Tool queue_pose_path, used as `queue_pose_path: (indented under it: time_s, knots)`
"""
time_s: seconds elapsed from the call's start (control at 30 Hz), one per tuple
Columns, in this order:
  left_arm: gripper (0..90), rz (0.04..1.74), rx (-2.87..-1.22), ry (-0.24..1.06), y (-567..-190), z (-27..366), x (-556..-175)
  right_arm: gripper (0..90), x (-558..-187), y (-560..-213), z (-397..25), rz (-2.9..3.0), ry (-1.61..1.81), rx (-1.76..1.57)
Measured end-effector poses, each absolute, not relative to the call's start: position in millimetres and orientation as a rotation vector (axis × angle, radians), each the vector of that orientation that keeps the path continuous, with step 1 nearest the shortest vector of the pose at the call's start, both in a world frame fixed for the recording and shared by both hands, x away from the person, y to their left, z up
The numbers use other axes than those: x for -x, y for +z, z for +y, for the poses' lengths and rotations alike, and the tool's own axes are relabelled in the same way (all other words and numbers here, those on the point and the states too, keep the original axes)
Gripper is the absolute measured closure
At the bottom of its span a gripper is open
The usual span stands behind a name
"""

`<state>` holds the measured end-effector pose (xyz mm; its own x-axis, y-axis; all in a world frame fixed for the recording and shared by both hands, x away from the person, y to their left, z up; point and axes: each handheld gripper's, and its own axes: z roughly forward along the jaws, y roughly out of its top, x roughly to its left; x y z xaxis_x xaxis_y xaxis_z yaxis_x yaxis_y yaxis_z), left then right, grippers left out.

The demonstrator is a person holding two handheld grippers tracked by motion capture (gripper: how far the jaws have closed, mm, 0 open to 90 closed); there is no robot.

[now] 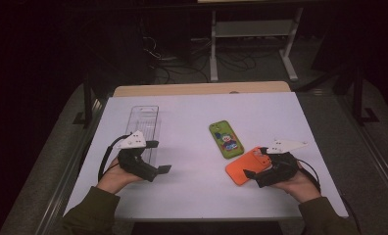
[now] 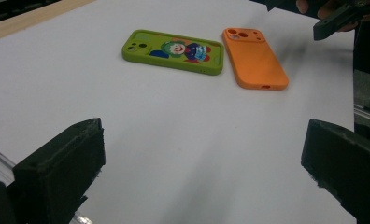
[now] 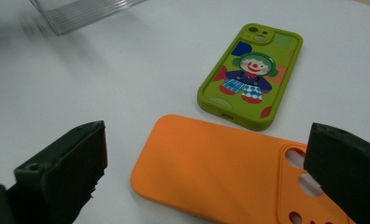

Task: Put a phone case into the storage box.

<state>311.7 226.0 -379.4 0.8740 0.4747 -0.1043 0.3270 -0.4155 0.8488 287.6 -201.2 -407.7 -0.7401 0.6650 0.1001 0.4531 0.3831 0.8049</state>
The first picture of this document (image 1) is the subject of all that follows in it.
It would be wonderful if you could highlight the person's left hand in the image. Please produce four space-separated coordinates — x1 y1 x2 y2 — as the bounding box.
96 158 143 196

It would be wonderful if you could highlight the clear plastic tray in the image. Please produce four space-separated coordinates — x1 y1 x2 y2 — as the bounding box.
125 105 162 165

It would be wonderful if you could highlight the white metal stand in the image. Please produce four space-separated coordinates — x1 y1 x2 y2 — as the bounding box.
210 8 304 82

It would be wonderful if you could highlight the metal rail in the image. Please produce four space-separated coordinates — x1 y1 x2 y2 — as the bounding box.
338 94 388 204
34 97 108 235

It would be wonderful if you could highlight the person's right hand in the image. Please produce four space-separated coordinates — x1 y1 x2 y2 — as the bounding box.
273 163 322 204

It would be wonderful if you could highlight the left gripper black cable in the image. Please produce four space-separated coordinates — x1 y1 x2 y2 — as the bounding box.
97 134 131 182

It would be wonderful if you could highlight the white board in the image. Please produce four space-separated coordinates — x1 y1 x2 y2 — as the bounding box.
64 91 349 219

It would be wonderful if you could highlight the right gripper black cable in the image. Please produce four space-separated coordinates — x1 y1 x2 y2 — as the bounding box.
296 159 363 235

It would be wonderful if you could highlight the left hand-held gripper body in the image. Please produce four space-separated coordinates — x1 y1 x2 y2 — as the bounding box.
117 130 159 183

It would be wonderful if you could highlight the wooden table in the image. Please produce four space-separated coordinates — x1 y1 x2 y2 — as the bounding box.
113 81 292 98

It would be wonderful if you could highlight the orange phone case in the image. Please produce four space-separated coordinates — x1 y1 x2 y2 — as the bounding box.
224 146 271 186

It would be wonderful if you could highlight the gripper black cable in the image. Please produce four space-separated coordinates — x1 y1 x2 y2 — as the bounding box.
97 134 131 182
296 159 363 235

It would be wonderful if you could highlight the black stand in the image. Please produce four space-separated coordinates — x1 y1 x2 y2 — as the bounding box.
73 74 102 128
352 65 381 126

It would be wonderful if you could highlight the green cartoon phone case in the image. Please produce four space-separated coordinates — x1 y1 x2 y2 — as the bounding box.
209 119 245 160

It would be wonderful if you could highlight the tangle of floor cables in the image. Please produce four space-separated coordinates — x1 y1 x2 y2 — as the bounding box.
142 35 281 82

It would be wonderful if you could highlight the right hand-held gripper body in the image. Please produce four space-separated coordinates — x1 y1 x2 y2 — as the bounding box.
255 139 308 189

